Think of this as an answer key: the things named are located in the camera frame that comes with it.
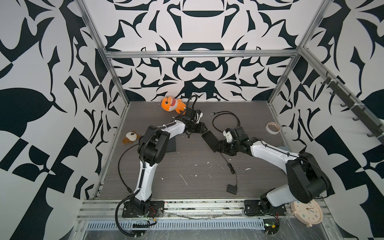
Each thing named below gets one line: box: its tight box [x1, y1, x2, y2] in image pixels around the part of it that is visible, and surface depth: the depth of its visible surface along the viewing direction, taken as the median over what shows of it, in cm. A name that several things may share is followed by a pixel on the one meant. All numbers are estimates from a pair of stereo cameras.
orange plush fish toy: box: [160, 96, 186, 115], surface depth 110 cm
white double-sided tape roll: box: [265, 121, 281, 135], surface depth 107 cm
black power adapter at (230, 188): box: [219, 151, 238, 196], surface depth 83 cm
